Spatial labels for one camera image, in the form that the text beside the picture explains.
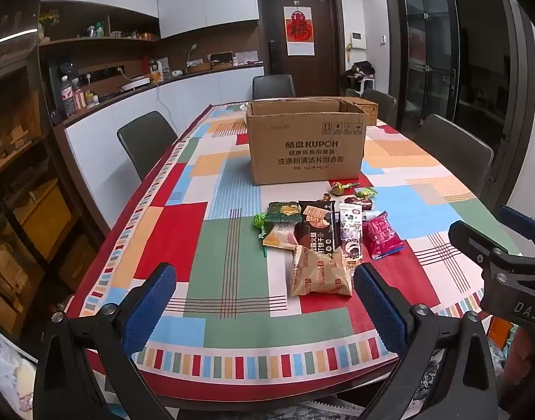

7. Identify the grey dining chair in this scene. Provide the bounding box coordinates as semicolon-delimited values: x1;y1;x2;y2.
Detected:
361;88;397;125
414;114;494;193
117;111;179;182
252;74;296;100

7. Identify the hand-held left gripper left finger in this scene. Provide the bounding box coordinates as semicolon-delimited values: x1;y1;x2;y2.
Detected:
33;262;178;420

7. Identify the white black patterned packet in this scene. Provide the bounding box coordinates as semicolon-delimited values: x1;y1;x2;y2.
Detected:
339;208;364;241

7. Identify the dark red snack packet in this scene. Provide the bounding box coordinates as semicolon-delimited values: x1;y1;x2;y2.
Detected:
339;197;374;211

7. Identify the pink white snack packet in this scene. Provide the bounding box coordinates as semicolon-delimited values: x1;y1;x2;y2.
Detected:
262;223;298;251

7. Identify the red wall calendar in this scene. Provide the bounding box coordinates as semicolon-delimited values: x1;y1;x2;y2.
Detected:
284;5;316;57

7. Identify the tan paper snack packet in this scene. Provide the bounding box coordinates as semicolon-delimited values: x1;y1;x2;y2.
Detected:
290;245;353;298

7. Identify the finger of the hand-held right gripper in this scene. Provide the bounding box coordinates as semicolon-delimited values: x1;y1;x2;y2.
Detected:
449;221;513;272
497;205;535;241

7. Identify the pink bottle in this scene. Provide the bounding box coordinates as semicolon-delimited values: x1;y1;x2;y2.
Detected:
72;79;87;112

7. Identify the black framed glass door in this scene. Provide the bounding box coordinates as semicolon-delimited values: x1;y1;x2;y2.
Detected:
394;0;461;141

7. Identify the green cracker packet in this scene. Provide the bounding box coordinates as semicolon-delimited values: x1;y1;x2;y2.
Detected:
267;202;301;225

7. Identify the dark brown cracker packet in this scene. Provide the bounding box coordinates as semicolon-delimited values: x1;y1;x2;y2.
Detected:
294;200;339;263

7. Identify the white tray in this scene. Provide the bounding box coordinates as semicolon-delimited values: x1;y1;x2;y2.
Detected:
119;76;153;92

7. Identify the green lollipop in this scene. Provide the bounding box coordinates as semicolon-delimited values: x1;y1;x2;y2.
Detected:
253;212;269;259

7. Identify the clear water bottle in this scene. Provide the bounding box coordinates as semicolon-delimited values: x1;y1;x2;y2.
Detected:
61;76;78;117

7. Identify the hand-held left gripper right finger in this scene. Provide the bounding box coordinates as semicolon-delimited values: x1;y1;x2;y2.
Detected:
352;263;500;420

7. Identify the black white cookie packet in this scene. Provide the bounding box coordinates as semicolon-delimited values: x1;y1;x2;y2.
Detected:
339;239;363;268

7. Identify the magenta snack packet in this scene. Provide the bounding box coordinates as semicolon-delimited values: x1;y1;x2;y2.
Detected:
362;211;403;261

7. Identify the dark brown door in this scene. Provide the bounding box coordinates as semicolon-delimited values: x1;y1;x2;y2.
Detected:
256;0;342;98

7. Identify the brown cardboard box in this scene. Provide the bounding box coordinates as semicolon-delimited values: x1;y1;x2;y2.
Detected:
245;98;368;186

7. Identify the white stool with dark bag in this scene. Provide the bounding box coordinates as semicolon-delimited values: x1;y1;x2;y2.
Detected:
346;61;376;97

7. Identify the person's right hand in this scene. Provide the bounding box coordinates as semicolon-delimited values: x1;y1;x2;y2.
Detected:
504;327;535;397

